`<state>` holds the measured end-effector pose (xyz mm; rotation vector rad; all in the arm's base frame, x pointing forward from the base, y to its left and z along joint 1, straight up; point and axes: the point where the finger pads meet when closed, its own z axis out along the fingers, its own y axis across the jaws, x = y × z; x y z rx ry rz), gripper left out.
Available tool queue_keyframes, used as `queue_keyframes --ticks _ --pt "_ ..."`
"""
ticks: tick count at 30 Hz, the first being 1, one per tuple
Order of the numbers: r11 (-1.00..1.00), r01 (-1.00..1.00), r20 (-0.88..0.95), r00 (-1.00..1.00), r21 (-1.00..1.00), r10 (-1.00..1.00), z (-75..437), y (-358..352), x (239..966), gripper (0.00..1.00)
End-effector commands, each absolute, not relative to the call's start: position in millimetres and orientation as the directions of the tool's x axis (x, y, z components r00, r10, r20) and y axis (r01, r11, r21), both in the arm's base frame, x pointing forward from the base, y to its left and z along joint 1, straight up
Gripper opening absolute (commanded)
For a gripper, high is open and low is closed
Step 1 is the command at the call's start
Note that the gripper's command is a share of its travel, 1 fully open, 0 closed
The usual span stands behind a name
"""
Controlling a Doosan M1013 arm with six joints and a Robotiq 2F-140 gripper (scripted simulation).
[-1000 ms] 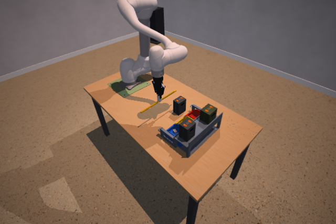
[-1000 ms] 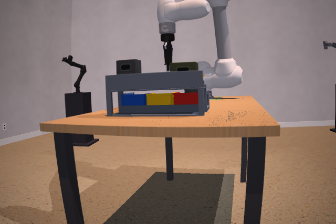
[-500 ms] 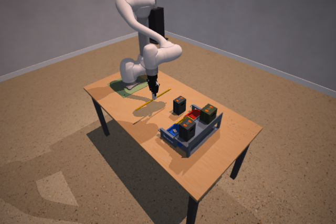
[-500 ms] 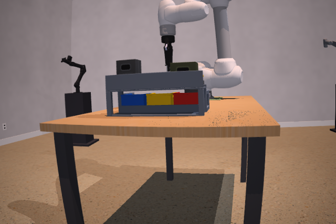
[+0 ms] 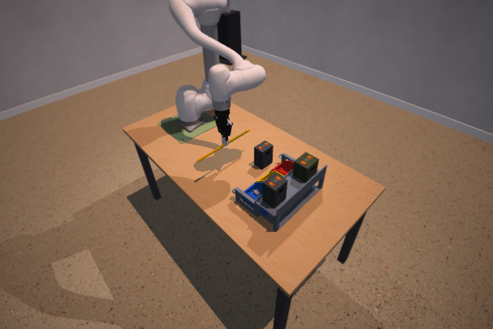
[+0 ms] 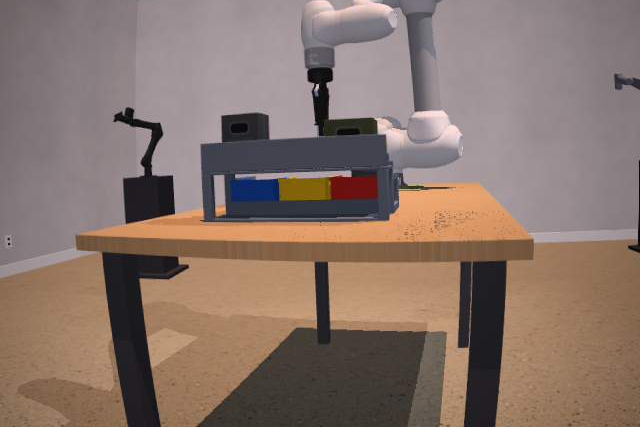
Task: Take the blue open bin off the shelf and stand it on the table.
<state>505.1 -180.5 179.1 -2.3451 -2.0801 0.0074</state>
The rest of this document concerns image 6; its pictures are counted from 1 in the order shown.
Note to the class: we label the red open bin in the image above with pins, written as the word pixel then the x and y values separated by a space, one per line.
pixel 354 187

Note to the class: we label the blue bin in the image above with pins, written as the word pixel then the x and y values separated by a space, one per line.
pixel 255 190

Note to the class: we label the yellow open bin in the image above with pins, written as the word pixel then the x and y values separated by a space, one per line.
pixel 305 188

